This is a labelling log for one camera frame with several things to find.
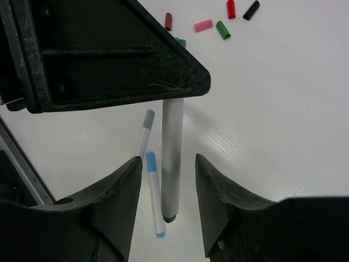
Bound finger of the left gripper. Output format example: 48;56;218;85
1;1;211;114

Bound light blue cap pen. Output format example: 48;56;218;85
146;152;166;239

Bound black pen cap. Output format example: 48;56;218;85
243;0;260;21

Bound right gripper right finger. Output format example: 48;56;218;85
195;154;348;261

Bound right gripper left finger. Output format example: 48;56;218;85
1;157;142;261

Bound aluminium front rail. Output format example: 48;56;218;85
1;118;56;205

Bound grey cap pen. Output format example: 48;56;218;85
135;109;155;158

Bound dark red pen cap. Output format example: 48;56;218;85
165;13;173;31

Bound pink pen cap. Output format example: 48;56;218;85
194;19;213;33

